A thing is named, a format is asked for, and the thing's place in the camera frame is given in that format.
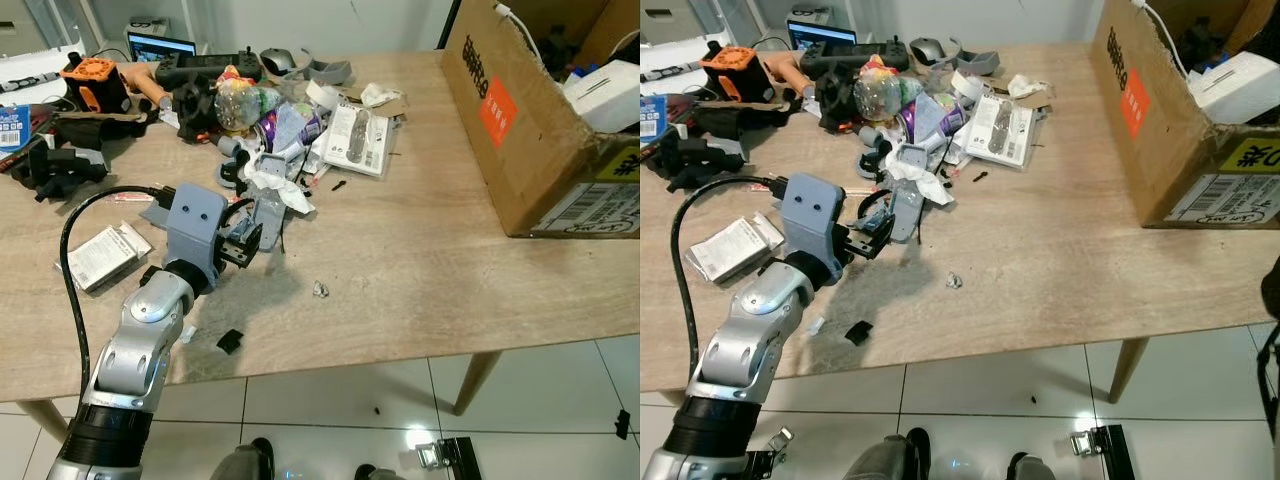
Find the purple foil wrapper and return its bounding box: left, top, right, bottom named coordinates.
left=904, top=99, right=967, bottom=147
left=257, top=102, right=322, bottom=152

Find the crumpled clear plastic bottle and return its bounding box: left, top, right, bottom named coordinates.
left=214, top=77, right=282, bottom=132
left=854, top=67, right=922, bottom=124

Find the large white blister pack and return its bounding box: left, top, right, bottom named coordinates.
left=964, top=94, right=1037, bottom=167
left=321, top=101, right=397, bottom=179

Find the small white packet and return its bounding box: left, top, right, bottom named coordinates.
left=54, top=221, right=154, bottom=294
left=687, top=212, right=787, bottom=284

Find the black handheld controller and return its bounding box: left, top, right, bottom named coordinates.
left=799, top=41, right=907, bottom=80
left=154, top=51, right=264, bottom=92

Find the grey computer mouse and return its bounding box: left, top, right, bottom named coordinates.
left=907, top=36, right=947, bottom=67
left=259, top=46, right=300, bottom=77

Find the grey curved plastic part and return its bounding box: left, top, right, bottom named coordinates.
left=949, top=47, right=1002, bottom=77
left=299, top=57, right=354, bottom=87

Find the tablet with lit screen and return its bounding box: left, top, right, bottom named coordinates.
left=786, top=19, right=860, bottom=52
left=126, top=31, right=199, bottom=64

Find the orange and black cube device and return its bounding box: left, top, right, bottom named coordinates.
left=59, top=54, right=132, bottom=114
left=699, top=44, right=772, bottom=105

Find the robot left leg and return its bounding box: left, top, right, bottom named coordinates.
left=844, top=427, right=932, bottom=480
left=209, top=437, right=277, bottom=480

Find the silver metal clasp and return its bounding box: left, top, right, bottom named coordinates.
left=744, top=427, right=792, bottom=477
left=1069, top=424, right=1137, bottom=480
left=414, top=436, right=482, bottom=480

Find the blue labelled pack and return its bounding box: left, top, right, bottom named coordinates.
left=0, top=102, right=37, bottom=152
left=640, top=94, right=670, bottom=142

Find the white plastic panel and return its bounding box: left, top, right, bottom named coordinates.
left=640, top=44, right=717, bottom=82
left=0, top=45, right=82, bottom=82

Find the wooden table leg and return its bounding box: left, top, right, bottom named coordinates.
left=454, top=351, right=502, bottom=417
left=1104, top=337, right=1152, bottom=404

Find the black tripod stand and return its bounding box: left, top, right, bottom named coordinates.
left=437, top=0, right=464, bottom=50

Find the grey drawer cabinet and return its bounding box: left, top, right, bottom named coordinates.
left=0, top=18, right=47, bottom=57
left=640, top=0, right=692, bottom=47

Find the brown cardboard box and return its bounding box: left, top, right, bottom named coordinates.
left=1089, top=0, right=1280, bottom=230
left=439, top=0, right=641, bottom=240

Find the white power adapter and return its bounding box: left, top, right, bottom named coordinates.
left=1187, top=49, right=1280, bottom=127
left=561, top=59, right=641, bottom=134

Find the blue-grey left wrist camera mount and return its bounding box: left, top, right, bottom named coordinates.
left=777, top=171, right=852, bottom=282
left=163, top=181, right=232, bottom=287

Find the black plastic bracket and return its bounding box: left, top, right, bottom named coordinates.
left=174, top=84, right=222, bottom=142
left=819, top=74, right=864, bottom=132

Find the tan rubber handle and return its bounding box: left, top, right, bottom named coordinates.
left=768, top=54, right=813, bottom=99
left=124, top=64, right=177, bottom=110

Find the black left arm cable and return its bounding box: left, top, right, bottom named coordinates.
left=59, top=184, right=177, bottom=383
left=671, top=174, right=792, bottom=373

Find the thin white cable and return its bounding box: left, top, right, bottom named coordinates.
left=1129, top=0, right=1192, bottom=83
left=494, top=2, right=547, bottom=73

